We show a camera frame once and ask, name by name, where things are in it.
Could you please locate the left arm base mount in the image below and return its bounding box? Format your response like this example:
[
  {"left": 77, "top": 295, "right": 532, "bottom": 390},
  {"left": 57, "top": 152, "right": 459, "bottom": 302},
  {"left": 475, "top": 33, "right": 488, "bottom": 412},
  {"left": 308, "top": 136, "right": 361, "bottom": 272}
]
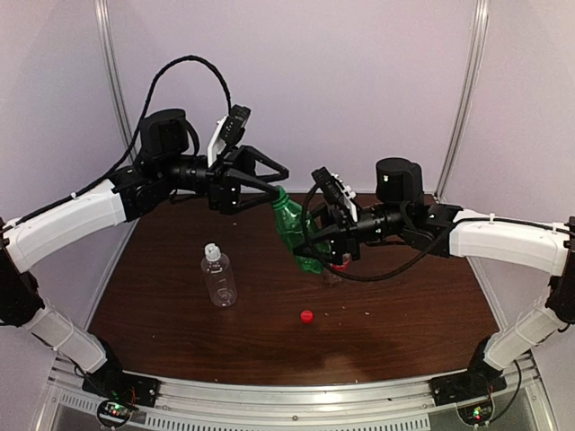
[{"left": 82, "top": 374, "right": 160, "bottom": 408}]

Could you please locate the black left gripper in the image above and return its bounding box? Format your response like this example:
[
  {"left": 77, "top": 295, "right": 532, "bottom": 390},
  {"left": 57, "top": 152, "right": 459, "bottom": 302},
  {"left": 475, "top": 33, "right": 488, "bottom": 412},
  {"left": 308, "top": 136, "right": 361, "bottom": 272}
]
[{"left": 159, "top": 144, "right": 288, "bottom": 214}]

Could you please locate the red bottle cap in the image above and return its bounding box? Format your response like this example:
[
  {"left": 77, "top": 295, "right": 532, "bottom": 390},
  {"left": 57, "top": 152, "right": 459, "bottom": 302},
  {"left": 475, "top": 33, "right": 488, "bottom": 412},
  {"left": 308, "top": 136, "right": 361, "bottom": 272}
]
[{"left": 300, "top": 310, "right": 314, "bottom": 324}]

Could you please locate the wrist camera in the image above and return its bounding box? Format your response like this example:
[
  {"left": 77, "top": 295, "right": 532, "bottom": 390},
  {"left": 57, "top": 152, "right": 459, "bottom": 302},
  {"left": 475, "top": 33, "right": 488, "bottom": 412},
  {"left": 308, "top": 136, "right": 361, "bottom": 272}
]
[
  {"left": 312, "top": 167, "right": 358, "bottom": 222},
  {"left": 207, "top": 105, "right": 252, "bottom": 168}
]

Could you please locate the clear bottle white cap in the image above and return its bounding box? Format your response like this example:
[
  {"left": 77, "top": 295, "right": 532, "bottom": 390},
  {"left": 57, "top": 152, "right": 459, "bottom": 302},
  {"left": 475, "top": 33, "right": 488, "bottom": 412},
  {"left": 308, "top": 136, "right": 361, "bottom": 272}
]
[{"left": 200, "top": 242, "right": 237, "bottom": 308}]

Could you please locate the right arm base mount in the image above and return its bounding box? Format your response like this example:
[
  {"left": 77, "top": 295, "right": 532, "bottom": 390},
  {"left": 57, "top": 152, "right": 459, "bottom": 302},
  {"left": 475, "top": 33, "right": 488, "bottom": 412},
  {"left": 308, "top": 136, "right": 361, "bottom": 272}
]
[{"left": 429, "top": 371, "right": 507, "bottom": 406}]

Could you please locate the aluminium frame post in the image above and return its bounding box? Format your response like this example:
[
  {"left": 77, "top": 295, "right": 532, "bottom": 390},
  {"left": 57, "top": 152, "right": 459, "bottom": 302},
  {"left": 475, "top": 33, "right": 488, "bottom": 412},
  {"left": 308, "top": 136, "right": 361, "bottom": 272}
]
[
  {"left": 93, "top": 0, "right": 131, "bottom": 148},
  {"left": 434, "top": 0, "right": 490, "bottom": 202}
]

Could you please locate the left black braided cable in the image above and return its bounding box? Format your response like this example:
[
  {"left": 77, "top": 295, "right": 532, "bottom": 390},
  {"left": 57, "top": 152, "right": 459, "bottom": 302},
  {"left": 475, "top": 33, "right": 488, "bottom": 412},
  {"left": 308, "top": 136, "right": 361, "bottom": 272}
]
[{"left": 66, "top": 55, "right": 234, "bottom": 198}]

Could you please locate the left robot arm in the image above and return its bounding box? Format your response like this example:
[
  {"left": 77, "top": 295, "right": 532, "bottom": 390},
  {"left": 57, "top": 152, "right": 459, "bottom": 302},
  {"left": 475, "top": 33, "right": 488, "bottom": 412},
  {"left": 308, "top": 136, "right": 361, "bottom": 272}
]
[{"left": 1, "top": 105, "right": 288, "bottom": 399}]

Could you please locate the front aluminium rail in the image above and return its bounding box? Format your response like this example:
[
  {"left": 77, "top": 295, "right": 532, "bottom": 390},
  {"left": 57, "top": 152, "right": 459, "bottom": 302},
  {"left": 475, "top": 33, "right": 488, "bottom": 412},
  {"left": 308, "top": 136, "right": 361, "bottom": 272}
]
[{"left": 44, "top": 354, "right": 547, "bottom": 431}]

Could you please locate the right black braided cable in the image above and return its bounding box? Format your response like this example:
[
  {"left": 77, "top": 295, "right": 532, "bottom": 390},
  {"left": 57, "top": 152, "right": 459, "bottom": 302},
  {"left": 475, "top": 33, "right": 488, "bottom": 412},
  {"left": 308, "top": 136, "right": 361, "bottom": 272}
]
[{"left": 301, "top": 183, "right": 446, "bottom": 283}]

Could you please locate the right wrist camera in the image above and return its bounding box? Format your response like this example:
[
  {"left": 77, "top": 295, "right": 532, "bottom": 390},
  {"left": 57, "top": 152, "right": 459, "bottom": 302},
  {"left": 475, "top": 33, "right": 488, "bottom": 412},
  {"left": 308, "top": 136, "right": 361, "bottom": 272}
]
[{"left": 312, "top": 167, "right": 358, "bottom": 222}]

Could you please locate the circuit board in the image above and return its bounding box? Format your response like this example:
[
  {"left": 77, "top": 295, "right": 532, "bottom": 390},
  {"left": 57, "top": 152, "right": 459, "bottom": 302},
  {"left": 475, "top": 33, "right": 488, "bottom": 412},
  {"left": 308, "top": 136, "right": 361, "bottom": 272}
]
[
  {"left": 96, "top": 400, "right": 134, "bottom": 427},
  {"left": 457, "top": 404, "right": 493, "bottom": 426}
]

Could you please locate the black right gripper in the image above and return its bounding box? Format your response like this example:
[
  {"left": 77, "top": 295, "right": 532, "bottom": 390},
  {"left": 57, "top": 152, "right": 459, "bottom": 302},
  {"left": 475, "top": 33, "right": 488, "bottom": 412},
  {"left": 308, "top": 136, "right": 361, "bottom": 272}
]
[{"left": 289, "top": 200, "right": 409, "bottom": 265}]

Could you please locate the black braided cable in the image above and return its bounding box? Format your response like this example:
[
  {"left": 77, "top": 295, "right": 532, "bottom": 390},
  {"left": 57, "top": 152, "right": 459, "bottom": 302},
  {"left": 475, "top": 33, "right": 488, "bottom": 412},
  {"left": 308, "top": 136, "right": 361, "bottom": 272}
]
[
  {"left": 301, "top": 183, "right": 446, "bottom": 283},
  {"left": 66, "top": 55, "right": 234, "bottom": 198}
]

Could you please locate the left circuit board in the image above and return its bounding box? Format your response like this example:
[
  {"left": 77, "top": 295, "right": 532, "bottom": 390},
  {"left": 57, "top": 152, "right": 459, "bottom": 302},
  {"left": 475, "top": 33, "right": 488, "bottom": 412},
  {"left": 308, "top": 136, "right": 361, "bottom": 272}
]
[{"left": 96, "top": 400, "right": 134, "bottom": 427}]

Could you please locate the right aluminium frame post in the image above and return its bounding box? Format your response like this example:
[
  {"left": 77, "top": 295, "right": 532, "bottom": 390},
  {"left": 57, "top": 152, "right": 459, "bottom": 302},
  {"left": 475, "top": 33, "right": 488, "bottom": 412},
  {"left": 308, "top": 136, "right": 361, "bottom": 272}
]
[{"left": 434, "top": 0, "right": 490, "bottom": 202}]

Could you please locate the green plastic bottle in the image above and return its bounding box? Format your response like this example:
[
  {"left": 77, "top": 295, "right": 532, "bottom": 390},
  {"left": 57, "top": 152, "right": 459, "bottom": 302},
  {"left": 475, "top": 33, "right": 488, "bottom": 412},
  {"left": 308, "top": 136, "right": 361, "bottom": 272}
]
[{"left": 271, "top": 187, "right": 323, "bottom": 275}]

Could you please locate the red label cola bottle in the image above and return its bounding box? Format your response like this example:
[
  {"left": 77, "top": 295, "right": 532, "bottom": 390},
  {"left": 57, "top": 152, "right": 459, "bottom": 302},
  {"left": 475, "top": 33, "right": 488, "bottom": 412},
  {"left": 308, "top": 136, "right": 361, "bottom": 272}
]
[{"left": 323, "top": 253, "right": 351, "bottom": 287}]

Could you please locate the left aluminium frame post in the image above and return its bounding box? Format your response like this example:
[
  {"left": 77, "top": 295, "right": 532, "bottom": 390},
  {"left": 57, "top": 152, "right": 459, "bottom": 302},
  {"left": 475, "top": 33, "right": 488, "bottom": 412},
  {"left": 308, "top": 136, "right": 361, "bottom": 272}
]
[{"left": 93, "top": 0, "right": 131, "bottom": 148}]

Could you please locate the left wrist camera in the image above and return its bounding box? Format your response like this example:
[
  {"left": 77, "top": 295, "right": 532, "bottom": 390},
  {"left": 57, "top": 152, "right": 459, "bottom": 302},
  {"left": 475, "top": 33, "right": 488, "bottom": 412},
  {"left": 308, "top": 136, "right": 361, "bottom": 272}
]
[{"left": 207, "top": 105, "right": 252, "bottom": 168}]

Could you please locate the right circuit board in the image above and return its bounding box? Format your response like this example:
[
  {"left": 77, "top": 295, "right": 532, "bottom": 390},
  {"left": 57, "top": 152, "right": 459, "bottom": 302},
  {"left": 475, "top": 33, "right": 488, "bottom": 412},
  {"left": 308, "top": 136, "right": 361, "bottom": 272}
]
[{"left": 457, "top": 404, "right": 493, "bottom": 426}]

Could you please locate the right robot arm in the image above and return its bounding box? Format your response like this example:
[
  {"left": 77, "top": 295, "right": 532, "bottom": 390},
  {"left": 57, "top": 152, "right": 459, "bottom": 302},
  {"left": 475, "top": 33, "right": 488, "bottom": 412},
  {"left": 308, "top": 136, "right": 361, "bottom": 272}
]
[{"left": 292, "top": 157, "right": 574, "bottom": 397}]

